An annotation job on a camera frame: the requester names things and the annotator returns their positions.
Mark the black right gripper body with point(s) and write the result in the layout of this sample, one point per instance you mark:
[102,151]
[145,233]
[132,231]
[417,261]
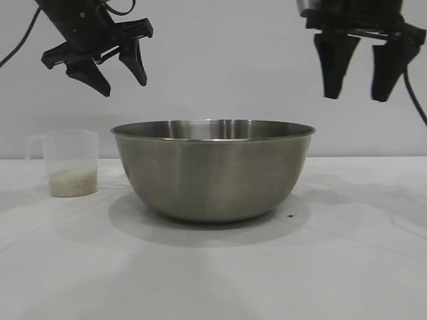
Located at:
[353,16]

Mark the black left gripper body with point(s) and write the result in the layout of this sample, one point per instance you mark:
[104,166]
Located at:
[80,30]

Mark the stainless steel mixing bowl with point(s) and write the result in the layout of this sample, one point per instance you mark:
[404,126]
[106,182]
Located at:
[213,173]

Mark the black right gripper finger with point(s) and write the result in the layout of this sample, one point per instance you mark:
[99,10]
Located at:
[335,63]
[387,70]

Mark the white rice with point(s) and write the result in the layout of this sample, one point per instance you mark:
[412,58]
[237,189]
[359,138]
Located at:
[73,185]

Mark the clear plastic measuring cup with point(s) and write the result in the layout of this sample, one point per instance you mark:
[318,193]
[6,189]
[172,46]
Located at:
[71,150]

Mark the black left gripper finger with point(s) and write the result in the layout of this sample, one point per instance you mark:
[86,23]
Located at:
[89,77]
[134,61]

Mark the white tablecloth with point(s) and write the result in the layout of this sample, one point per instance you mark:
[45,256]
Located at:
[213,273]

